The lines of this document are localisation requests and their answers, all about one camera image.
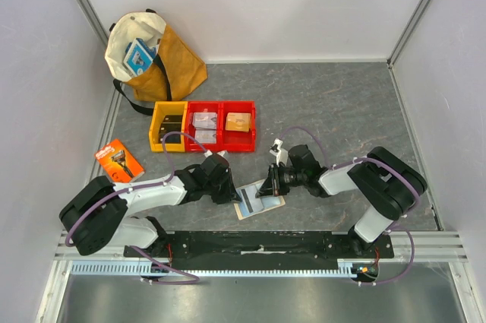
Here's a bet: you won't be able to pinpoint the silver credit card black stripe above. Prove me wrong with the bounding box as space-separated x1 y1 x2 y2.
237 184 264 217

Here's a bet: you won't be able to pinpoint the beige leather card holder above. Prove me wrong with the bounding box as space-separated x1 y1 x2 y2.
235 180 285 220

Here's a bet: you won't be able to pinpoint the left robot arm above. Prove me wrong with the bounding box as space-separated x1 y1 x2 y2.
59 152 241 257

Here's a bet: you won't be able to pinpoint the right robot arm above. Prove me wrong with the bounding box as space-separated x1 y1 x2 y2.
255 141 428 258

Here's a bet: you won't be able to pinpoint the lower silver card stack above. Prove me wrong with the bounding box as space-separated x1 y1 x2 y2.
194 129 217 144

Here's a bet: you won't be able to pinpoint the black cards in yellow bin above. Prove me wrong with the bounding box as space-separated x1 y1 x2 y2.
159 115 183 144

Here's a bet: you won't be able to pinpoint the red middle plastic bin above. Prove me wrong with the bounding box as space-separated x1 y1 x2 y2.
184 101 220 152

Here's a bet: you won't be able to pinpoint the red plastic bin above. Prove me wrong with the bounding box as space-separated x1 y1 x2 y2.
218 100 256 153
184 101 220 152

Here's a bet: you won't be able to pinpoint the red right plastic bin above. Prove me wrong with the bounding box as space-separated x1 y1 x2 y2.
218 100 256 153

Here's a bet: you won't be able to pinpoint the yellow plastic bin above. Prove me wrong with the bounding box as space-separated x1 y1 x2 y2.
149 101 188 152

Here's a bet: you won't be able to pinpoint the orange razor box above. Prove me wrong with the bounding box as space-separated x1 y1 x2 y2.
94 139 145 183

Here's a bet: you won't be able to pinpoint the mustard and white tote bag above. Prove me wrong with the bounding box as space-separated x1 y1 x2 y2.
105 9 208 116

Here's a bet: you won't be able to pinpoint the blue razor box in bag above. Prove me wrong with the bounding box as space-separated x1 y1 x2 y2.
123 38 157 77

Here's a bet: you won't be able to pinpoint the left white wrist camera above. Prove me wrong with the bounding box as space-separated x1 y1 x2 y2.
204 150 228 159

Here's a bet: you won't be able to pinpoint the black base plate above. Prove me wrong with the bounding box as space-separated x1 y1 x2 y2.
144 231 394 271

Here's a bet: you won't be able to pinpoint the grey cable duct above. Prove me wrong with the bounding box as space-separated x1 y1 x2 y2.
71 260 361 278

